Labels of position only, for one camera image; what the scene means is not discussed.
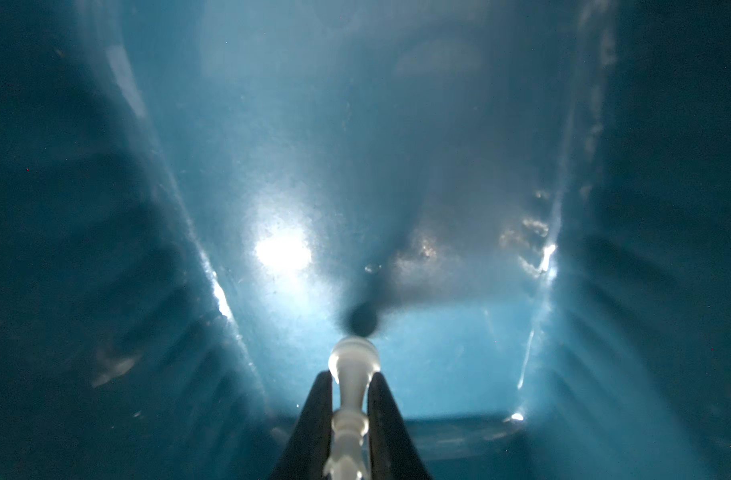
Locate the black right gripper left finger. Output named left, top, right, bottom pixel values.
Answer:
left=269, top=371, right=333, bottom=480

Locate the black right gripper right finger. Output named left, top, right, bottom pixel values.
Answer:
left=367, top=372, right=431, bottom=480

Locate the white chess pawn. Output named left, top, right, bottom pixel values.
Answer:
left=323, top=336, right=381, bottom=480

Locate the teal tray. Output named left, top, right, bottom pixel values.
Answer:
left=0, top=1, right=731, bottom=479

